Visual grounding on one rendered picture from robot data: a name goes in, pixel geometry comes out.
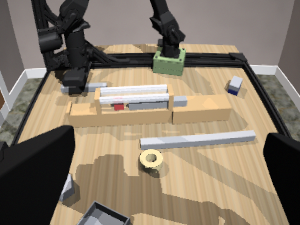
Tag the cream roll of masking tape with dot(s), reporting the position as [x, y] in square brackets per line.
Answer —
[151, 155]

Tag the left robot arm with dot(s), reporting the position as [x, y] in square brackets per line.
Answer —
[72, 12]

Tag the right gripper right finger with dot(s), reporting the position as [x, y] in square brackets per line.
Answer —
[282, 157]

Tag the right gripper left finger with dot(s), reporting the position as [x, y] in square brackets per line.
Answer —
[33, 174]

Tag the clear plastic channel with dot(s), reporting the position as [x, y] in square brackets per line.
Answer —
[134, 99]

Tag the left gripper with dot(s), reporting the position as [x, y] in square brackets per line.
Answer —
[77, 59]

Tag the grey square stick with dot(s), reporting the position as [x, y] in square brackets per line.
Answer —
[89, 87]
[180, 101]

